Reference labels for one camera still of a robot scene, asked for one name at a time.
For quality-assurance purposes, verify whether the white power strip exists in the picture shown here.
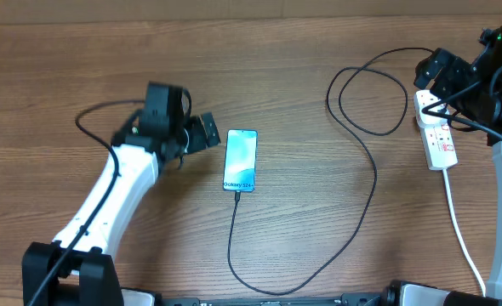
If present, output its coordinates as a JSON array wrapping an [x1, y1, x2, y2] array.
[[414, 89, 458, 171]]

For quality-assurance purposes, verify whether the white power strip cord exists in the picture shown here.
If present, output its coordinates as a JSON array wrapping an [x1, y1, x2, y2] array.
[[441, 167, 488, 298]]

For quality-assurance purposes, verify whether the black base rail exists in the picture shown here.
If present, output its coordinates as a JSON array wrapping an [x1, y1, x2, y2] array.
[[118, 288, 388, 306]]

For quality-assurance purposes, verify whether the white charger plug adapter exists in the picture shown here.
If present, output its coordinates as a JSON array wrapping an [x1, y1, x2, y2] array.
[[415, 103, 447, 128]]

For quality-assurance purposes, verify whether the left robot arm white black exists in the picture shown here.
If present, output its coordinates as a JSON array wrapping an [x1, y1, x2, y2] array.
[[22, 82, 220, 306]]

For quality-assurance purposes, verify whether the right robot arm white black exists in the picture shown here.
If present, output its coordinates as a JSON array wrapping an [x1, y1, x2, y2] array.
[[368, 26, 502, 305]]

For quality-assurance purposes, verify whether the Galaxy smartphone blue screen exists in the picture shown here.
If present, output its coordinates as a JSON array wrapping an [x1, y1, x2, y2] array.
[[223, 129, 258, 192]]

